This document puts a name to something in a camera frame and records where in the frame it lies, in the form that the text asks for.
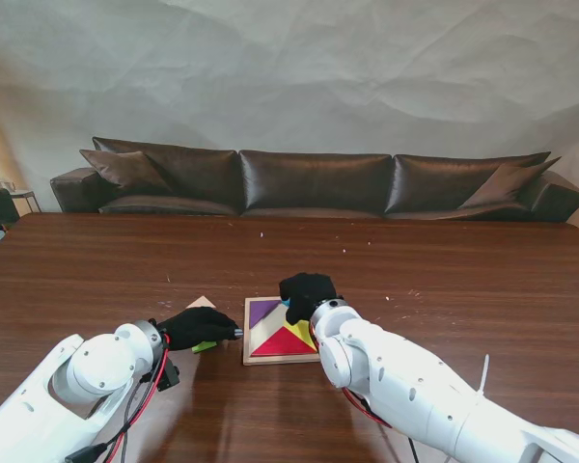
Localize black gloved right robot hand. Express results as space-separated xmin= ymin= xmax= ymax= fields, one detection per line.
xmin=278 ymin=272 xmax=339 ymax=325

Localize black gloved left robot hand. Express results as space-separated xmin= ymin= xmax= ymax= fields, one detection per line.
xmin=156 ymin=307 xmax=245 ymax=352

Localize large yellow tangram triangle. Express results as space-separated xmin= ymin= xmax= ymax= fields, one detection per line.
xmin=289 ymin=317 xmax=317 ymax=349

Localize light wooden square tray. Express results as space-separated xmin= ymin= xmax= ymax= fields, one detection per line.
xmin=242 ymin=296 xmax=322 ymax=367

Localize purple tangram triangle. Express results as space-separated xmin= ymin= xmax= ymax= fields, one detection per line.
xmin=249 ymin=300 xmax=281 ymax=334

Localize large red tangram triangle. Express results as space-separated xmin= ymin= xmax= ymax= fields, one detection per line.
xmin=251 ymin=326 xmax=318 ymax=357

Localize dark brown leather sofa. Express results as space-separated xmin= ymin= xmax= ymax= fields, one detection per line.
xmin=49 ymin=137 xmax=579 ymax=224

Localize brown throw cushion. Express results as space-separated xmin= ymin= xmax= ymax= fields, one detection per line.
xmin=79 ymin=149 xmax=175 ymax=198
xmin=456 ymin=156 xmax=563 ymax=211

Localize small metal side table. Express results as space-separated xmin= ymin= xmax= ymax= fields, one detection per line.
xmin=7 ymin=180 xmax=43 ymax=214

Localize white crumpled backdrop sheet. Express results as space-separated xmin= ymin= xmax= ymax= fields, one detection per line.
xmin=0 ymin=0 xmax=579 ymax=228

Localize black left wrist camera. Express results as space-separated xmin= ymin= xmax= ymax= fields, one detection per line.
xmin=156 ymin=359 xmax=180 ymax=392

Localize red black left arm cables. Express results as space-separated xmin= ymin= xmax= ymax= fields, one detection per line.
xmin=65 ymin=332 xmax=173 ymax=463

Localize white cable tie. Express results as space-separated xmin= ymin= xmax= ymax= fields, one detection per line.
xmin=477 ymin=354 xmax=491 ymax=399

